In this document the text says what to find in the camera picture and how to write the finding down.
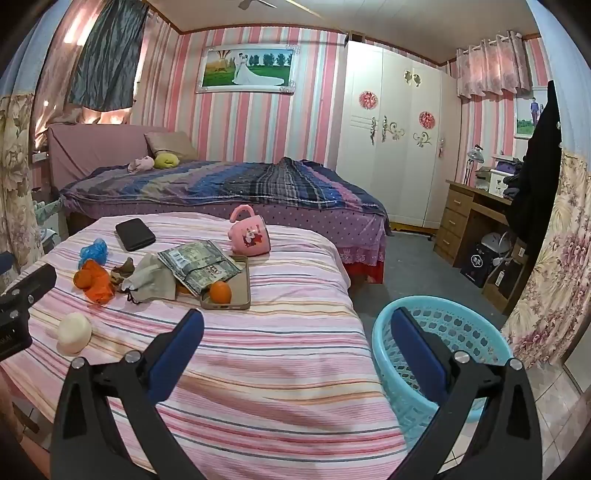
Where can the yellow plush toy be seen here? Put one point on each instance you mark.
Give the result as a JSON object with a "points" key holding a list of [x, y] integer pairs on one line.
{"points": [[166, 160]]}

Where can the framed wedding picture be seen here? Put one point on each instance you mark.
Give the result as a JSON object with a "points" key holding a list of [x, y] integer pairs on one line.
{"points": [[249, 69]]}

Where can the orange plastic bag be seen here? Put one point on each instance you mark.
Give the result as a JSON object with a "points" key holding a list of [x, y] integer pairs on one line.
{"points": [[100, 285]]}

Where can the pink cartoon mug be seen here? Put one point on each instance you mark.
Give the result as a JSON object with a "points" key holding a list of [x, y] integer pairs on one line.
{"points": [[249, 235]]}

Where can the green grey snack packet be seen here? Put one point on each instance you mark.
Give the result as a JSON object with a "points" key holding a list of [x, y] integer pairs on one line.
{"points": [[198, 263]]}

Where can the light blue plastic basket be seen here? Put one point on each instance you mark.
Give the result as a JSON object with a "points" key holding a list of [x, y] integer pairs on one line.
{"points": [[461, 332]]}

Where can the white wardrobe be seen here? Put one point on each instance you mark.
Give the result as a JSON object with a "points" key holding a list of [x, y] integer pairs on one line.
{"points": [[401, 175]]}

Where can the small framed couple photo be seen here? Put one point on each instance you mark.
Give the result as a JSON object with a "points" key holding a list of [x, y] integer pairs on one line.
{"points": [[526, 115]]}

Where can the pink curtain valance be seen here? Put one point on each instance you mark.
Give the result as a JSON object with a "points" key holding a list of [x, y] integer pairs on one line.
{"points": [[494, 64]]}

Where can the black paper bag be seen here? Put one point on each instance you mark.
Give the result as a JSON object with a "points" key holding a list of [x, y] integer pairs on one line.
{"points": [[475, 265]]}

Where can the dark grey curtain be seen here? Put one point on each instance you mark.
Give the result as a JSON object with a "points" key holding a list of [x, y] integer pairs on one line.
{"points": [[108, 55]]}

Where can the silver desk lamp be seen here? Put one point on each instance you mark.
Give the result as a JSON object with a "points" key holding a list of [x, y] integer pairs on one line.
{"points": [[475, 154]]}

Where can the wooden desk with drawers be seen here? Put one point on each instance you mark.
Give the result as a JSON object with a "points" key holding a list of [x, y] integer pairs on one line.
{"points": [[455, 217]]}

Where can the brown pillow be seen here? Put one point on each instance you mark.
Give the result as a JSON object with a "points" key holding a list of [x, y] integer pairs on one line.
{"points": [[168, 144]]}

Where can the blue plastic bag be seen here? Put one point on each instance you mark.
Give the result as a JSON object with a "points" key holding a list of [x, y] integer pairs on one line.
{"points": [[92, 254]]}

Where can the beige phone case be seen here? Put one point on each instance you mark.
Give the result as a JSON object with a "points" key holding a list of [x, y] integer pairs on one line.
{"points": [[239, 288]]}

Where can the black coat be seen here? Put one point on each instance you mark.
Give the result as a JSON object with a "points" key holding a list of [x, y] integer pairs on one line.
{"points": [[538, 175]]}

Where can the white round appliance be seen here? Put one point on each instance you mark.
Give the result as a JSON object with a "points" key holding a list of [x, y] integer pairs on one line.
{"points": [[494, 242]]}

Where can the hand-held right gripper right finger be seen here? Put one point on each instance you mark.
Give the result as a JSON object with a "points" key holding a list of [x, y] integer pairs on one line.
{"points": [[418, 350]]}

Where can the pink striped blanket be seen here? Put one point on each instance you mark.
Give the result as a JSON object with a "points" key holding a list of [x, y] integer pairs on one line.
{"points": [[277, 369]]}

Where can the floral curtain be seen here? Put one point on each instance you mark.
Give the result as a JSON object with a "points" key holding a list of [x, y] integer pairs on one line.
{"points": [[554, 277], [16, 184]]}

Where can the mauve covered headboard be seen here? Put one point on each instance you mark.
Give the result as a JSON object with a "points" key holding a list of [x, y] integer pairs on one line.
{"points": [[92, 147]]}

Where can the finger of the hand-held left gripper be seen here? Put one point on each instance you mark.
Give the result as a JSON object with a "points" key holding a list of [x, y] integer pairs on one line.
{"points": [[4, 264], [32, 284]]}

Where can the purple dotted bedspread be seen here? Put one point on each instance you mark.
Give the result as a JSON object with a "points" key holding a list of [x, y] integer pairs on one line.
{"points": [[323, 226]]}

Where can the white storage box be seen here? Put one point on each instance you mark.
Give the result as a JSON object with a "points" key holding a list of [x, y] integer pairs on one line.
{"points": [[501, 181]]}

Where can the white round object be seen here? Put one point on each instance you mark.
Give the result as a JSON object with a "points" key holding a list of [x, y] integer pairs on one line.
{"points": [[74, 333]]}

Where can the bed with plaid blanket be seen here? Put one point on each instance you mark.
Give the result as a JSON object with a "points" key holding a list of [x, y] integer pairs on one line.
{"points": [[258, 182]]}

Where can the black phone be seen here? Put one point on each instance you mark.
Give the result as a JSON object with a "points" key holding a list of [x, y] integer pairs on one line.
{"points": [[135, 234]]}

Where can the pink plush toy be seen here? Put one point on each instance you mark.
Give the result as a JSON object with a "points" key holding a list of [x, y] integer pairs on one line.
{"points": [[141, 164]]}

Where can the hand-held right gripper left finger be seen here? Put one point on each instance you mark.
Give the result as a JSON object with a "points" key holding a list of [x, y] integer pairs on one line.
{"points": [[178, 350]]}

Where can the ceiling fan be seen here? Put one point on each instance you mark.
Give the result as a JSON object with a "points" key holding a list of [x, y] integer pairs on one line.
{"points": [[256, 3]]}

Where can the red paper cut decoration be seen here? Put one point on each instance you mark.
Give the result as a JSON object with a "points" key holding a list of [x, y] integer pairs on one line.
{"points": [[427, 119], [368, 100]]}

